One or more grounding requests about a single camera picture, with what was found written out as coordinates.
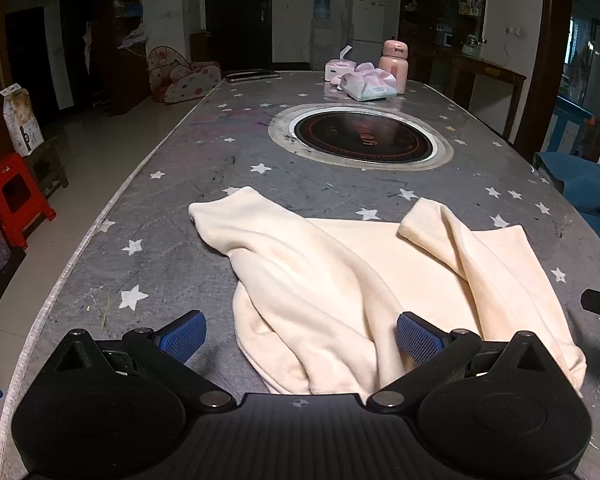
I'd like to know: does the white paper bag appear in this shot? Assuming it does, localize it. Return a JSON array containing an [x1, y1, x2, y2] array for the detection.
[[1, 83, 45, 157]]

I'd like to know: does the cream sweater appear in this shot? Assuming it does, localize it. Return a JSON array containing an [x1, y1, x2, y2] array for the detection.
[[188, 186, 587, 397]]

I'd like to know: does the dark wooden shelf cabinet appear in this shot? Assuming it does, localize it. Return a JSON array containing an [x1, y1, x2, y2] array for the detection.
[[400, 0, 488, 86]]

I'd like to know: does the dark wooden door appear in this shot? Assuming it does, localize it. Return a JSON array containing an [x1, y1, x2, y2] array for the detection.
[[203, 0, 273, 73]]

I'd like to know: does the wooden side table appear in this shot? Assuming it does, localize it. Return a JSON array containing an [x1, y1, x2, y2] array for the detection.
[[432, 52, 527, 138]]

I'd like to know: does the white fridge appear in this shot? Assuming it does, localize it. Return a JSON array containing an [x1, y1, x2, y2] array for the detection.
[[351, 0, 387, 63]]

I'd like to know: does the grey star-printed tablecloth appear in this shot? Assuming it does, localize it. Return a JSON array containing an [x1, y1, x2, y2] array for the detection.
[[0, 71, 600, 480]]

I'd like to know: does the round built-in induction hob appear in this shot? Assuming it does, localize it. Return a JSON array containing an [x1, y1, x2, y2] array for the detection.
[[268, 103, 453, 166]]

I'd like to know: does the blue wooden table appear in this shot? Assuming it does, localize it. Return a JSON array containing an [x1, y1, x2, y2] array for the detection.
[[552, 95, 596, 156]]

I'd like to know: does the white water dispenser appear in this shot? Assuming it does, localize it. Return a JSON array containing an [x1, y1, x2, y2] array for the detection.
[[310, 19, 337, 68]]

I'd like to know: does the small wooden bench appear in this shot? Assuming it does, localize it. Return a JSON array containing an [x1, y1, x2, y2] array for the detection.
[[22, 140, 69, 201]]

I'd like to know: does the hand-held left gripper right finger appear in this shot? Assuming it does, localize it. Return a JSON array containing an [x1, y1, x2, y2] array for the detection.
[[368, 311, 547, 411]]

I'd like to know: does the pink thermos bottle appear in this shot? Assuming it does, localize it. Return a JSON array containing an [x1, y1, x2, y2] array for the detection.
[[378, 40, 410, 95]]

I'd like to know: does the red plastic stool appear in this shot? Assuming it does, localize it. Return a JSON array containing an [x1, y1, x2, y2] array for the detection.
[[0, 153, 57, 251]]

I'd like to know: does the pink wet wipes box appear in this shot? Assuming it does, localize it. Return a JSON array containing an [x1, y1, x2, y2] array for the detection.
[[325, 46, 357, 86]]

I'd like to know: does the soft tissue pack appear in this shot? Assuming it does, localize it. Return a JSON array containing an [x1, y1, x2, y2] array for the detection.
[[340, 62, 397, 101]]

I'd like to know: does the black phone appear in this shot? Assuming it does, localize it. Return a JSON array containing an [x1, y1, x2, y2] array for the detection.
[[224, 71, 281, 82]]

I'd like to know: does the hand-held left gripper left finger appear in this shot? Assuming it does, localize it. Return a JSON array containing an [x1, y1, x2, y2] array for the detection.
[[54, 310, 235, 411]]

